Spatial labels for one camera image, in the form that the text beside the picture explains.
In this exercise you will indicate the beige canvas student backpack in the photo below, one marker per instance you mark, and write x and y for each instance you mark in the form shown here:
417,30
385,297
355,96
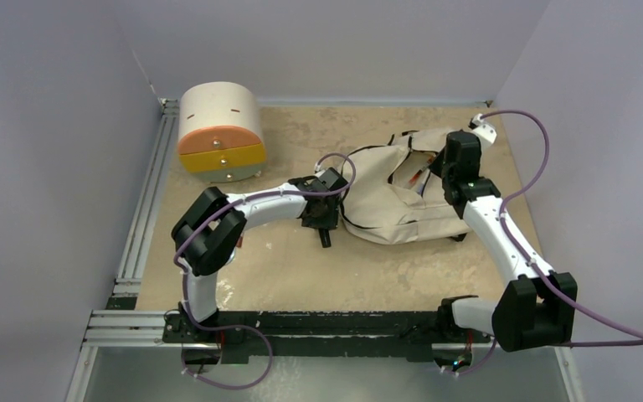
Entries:
380,206

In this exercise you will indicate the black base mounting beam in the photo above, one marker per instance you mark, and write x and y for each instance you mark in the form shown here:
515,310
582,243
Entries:
416,336

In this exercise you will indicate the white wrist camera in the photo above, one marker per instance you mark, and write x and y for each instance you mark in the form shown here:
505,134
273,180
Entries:
483,130
320,167

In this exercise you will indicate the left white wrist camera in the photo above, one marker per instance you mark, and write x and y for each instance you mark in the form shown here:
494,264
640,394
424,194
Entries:
320,167

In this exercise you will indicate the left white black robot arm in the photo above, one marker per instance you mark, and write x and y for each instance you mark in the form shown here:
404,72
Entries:
209,232

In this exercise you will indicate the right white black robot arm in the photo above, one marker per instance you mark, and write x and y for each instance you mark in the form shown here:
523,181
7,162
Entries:
534,309

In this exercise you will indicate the purple grey marker pen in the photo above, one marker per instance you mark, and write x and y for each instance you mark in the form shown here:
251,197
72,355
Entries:
423,182

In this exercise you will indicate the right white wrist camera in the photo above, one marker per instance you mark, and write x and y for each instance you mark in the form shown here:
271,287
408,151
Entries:
483,130

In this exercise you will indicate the aluminium frame rails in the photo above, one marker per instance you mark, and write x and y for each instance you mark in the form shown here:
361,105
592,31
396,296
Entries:
123,358

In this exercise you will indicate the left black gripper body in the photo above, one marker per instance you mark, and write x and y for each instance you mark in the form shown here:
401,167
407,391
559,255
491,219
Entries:
326,219

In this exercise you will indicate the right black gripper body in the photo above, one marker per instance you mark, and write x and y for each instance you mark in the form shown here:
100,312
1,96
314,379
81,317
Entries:
440,167

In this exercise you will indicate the black pink highlighter marker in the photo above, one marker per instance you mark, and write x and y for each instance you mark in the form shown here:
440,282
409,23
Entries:
325,238

